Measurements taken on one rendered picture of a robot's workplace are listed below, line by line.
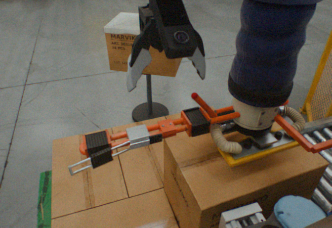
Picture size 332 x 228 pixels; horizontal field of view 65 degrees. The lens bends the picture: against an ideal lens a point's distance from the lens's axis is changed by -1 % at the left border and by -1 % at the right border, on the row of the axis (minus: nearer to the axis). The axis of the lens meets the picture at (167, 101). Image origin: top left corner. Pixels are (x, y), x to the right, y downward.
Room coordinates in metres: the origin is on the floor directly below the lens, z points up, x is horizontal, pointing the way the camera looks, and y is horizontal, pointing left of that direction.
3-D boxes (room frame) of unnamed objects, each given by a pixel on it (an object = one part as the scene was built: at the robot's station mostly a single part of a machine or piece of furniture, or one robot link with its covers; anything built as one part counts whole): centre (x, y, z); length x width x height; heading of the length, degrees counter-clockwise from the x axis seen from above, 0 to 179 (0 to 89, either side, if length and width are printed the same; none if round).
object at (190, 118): (0.74, -0.10, 1.17); 0.10 x 0.08 x 0.06; 20
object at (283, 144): (0.73, -0.37, 1.07); 0.34 x 0.10 x 0.05; 110
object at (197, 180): (0.82, -0.33, 0.74); 0.60 x 0.40 x 0.40; 110
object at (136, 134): (0.66, 0.10, 1.17); 0.07 x 0.07 x 0.04; 20
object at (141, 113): (2.23, 0.19, 0.31); 0.40 x 0.40 x 0.62
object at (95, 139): (0.62, 0.23, 1.17); 0.08 x 0.07 x 0.05; 110
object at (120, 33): (2.23, 0.19, 0.82); 0.60 x 0.40 x 0.40; 78
